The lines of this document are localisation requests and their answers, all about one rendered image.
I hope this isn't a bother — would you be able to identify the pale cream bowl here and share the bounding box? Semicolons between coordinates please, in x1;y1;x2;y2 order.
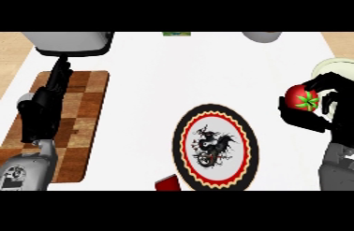
310;57;354;123

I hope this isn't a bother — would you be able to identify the red object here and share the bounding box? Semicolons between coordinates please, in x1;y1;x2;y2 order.
155;174;183;192

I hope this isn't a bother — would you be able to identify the black rimmed dragon plate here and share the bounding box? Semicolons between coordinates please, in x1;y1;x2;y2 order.
173;103;261;192

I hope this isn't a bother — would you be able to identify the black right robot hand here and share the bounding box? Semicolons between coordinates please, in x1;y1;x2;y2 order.
278;71;354;146

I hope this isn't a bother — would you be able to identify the red tomato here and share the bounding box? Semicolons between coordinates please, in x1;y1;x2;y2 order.
284;83;322;112

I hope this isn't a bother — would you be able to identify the grey round container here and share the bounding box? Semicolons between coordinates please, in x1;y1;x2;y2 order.
242;32;284;44

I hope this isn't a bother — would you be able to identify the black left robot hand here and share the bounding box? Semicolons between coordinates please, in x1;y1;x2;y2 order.
17;57;75;145

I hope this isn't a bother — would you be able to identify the checkered wooden cutting board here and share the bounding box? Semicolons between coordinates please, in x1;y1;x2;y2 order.
0;70;112;184

